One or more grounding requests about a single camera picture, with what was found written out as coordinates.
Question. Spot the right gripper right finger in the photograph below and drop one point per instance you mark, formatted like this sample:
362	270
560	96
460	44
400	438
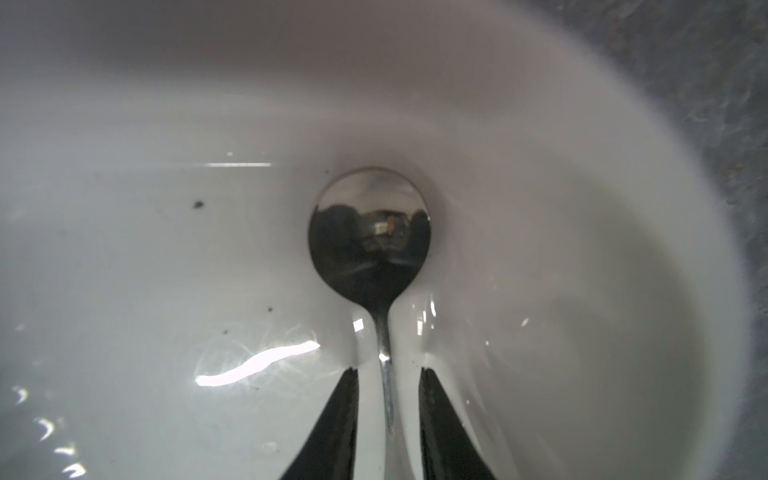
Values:
446	450

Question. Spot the silver spoon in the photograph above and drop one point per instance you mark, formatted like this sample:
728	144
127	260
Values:
369	237

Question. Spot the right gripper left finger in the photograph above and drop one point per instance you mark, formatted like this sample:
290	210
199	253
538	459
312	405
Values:
330	449

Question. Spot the white ceramic dish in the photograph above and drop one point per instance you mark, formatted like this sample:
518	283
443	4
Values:
583	302

